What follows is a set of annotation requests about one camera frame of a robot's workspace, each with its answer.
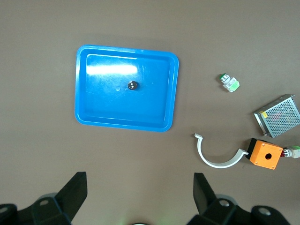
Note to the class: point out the perforated metal power supply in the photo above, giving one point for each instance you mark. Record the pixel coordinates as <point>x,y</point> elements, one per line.
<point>280,117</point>

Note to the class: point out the green white pushbutton switch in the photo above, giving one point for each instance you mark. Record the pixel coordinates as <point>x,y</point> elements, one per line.
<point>229,83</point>

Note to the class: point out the black cylindrical capacitor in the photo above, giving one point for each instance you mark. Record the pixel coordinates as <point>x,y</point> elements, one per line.
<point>132,85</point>

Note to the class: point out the large white curved clamp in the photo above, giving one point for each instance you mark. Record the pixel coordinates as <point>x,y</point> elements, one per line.
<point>206,159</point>

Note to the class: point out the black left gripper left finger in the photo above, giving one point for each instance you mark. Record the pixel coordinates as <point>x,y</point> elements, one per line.
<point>75,192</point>

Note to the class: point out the blue plastic tray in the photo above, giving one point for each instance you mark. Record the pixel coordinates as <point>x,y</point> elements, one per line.
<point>126,103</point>

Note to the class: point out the orange black button box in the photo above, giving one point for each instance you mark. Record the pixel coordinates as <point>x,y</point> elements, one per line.
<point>262,152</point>

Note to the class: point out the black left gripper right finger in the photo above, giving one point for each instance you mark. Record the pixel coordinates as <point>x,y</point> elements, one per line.
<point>204,194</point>

